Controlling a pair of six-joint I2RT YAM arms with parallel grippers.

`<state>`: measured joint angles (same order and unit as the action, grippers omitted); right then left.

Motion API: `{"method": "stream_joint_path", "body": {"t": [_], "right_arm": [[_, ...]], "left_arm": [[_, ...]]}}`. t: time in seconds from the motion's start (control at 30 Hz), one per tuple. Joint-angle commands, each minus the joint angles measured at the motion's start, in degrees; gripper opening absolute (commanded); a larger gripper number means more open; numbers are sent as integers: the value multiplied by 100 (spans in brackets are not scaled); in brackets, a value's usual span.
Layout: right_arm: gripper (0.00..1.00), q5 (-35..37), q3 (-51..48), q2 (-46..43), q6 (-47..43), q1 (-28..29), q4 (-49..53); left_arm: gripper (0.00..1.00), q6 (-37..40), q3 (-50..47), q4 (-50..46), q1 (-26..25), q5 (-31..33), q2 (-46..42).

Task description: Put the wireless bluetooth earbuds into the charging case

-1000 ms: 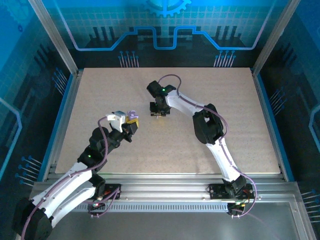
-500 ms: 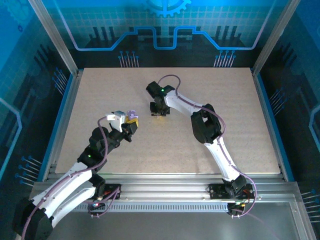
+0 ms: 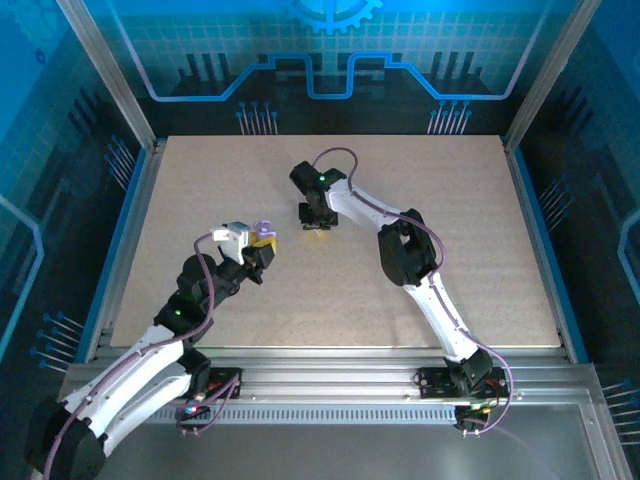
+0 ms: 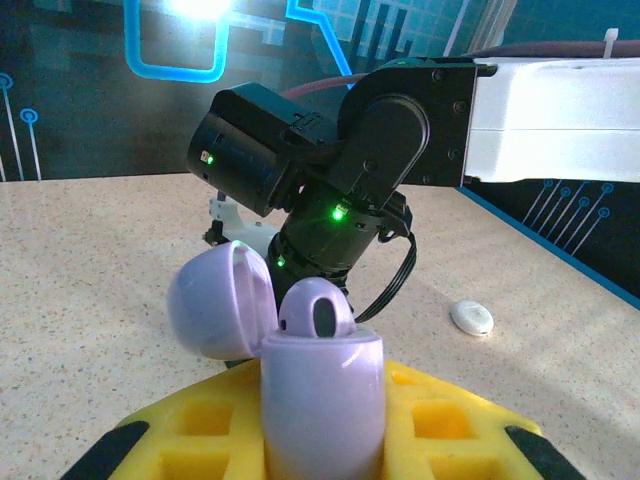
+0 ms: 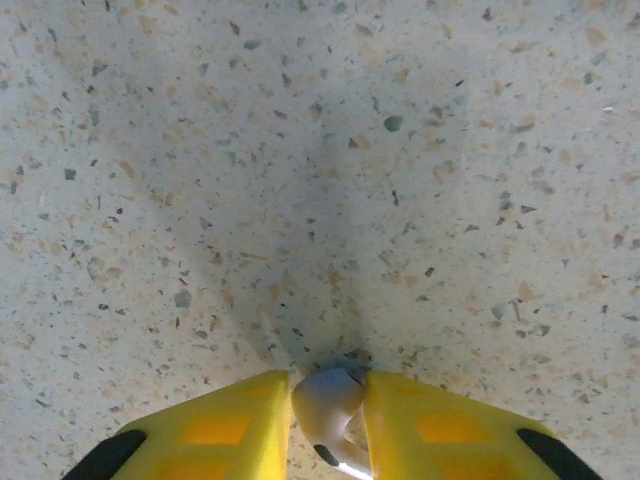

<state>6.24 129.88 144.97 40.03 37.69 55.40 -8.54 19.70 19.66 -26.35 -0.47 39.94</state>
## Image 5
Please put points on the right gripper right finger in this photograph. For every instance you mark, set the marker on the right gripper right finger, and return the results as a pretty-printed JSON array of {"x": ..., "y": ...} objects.
[{"x": 440, "y": 435}]

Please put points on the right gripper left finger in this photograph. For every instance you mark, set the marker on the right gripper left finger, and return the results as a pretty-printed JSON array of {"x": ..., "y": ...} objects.
[{"x": 225, "y": 435}]

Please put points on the white earbud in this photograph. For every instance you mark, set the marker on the white earbud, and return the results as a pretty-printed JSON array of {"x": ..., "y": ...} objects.
[{"x": 327, "y": 405}]

